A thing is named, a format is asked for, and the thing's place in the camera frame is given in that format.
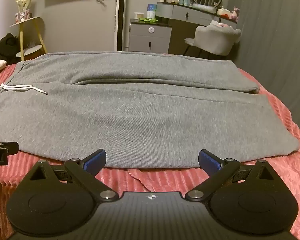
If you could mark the black bag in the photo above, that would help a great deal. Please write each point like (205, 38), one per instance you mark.
(6, 48)

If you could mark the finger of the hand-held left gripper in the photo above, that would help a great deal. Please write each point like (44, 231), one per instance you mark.
(11, 147)

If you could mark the white and red box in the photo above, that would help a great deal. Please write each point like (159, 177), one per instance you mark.
(223, 11)

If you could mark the pink ribbed blanket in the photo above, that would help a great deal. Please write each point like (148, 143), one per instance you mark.
(277, 120)

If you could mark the green packet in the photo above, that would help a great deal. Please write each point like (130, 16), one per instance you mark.
(147, 20)

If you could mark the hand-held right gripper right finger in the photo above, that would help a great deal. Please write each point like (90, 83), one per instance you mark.
(207, 158)

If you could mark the yellow round side table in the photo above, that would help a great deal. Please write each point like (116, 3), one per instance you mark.
(27, 21)

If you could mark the grey vanity desk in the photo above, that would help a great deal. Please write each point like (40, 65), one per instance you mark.
(182, 13)

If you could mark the pink plush toy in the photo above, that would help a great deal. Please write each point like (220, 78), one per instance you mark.
(235, 13)

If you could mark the blue and white box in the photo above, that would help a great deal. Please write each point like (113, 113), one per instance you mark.
(152, 11)

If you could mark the grey curtain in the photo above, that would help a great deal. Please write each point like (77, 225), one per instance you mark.
(272, 42)

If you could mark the grey sweat pants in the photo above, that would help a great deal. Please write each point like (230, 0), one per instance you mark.
(140, 115)

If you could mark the grey nightstand cabinet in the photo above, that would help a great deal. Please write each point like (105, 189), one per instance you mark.
(150, 36)

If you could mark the cream wrapped flower bouquet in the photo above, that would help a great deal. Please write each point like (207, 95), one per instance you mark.
(23, 0)

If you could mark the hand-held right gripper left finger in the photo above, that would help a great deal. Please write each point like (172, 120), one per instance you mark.
(97, 158)

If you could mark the grey upholstered chair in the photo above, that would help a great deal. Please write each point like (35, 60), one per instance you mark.
(216, 38)

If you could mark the white standing air conditioner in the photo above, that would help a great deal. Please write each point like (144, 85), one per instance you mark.
(120, 17)

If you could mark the pink patterned box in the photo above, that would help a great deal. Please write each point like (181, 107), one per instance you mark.
(22, 15)

